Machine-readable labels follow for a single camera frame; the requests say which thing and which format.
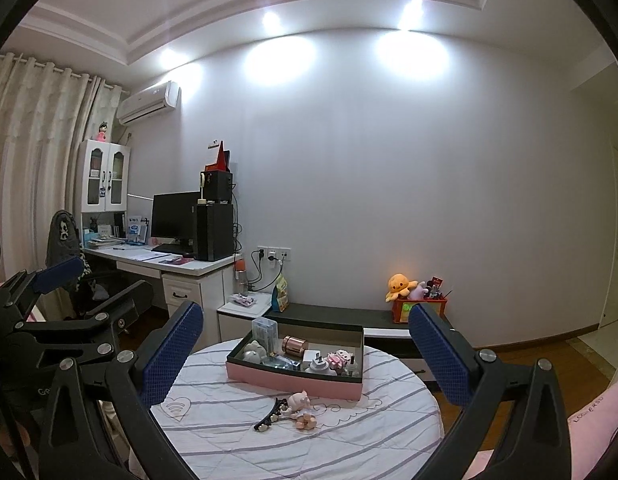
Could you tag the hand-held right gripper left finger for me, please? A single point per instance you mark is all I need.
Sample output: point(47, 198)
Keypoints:
point(174, 355)

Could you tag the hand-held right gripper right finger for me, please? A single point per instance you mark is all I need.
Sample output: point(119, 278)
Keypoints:
point(439, 355)

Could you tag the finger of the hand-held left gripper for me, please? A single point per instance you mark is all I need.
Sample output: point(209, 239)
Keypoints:
point(124, 300)
point(59, 272)

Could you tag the clear plastic box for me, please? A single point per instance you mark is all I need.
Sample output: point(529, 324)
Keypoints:
point(265, 335)

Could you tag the pink block toy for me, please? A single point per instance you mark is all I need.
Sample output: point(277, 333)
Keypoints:
point(339, 360)

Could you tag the glass bottle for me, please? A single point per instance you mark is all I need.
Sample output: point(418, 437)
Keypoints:
point(283, 361)

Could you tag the large pink black box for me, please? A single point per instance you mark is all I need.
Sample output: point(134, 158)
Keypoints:
point(289, 380)

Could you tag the black office chair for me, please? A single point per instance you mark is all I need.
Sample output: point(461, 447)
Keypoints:
point(61, 240)

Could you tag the red box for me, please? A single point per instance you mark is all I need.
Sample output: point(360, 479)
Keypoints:
point(414, 310)

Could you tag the white desk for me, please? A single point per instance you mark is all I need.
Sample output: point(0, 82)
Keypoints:
point(189, 285)

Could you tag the purple plush toy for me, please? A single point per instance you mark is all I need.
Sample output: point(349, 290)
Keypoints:
point(418, 291)

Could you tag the blue white desk box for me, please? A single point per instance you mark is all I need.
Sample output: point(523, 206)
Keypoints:
point(137, 230)

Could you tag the white nightstand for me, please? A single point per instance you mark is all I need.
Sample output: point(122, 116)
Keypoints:
point(239, 320)

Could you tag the orange octopus plush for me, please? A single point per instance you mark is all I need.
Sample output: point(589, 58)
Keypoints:
point(400, 287)

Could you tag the white cat figurine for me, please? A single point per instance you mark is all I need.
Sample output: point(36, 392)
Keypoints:
point(253, 351)

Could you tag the pink packet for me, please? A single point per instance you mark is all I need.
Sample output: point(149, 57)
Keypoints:
point(242, 300)

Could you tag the black computer monitor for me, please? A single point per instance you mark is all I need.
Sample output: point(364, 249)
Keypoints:
point(175, 220)

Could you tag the bottle with orange cap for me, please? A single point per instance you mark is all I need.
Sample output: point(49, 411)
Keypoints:
point(241, 280)

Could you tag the white glass-door cabinet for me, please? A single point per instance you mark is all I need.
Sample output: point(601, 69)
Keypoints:
point(103, 177)

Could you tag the black hair clip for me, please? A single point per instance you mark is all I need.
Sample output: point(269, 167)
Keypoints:
point(268, 416)

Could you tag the black computer tower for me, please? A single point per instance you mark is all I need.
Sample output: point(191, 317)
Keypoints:
point(215, 232)

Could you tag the cream curtains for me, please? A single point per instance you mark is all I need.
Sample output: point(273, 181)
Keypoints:
point(34, 160)

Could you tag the rose gold cylinder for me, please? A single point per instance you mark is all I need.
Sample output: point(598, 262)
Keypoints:
point(295, 345)

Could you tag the blue yellow snack bag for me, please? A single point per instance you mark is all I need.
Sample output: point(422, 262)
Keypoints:
point(280, 294)

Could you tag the white plug adapter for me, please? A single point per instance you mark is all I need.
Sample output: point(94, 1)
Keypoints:
point(316, 364)

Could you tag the pink pig doll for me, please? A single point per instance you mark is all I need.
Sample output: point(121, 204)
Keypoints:
point(296, 401)

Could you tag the small cream lamp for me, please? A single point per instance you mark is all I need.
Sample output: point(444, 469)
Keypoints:
point(203, 190)

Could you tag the small doll in pink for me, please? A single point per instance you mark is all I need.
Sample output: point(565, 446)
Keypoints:
point(103, 132)

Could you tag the black speaker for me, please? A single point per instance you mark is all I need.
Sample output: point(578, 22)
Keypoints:
point(219, 187)

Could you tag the red triangular ornament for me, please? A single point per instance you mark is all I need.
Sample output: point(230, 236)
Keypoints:
point(220, 157)

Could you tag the white air conditioner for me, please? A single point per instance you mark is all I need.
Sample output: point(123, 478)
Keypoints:
point(148, 102)

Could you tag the recessed ceiling light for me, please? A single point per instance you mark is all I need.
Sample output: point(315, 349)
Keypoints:
point(270, 19)

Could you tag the white wall socket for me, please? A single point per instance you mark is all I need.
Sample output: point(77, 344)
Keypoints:
point(274, 254)

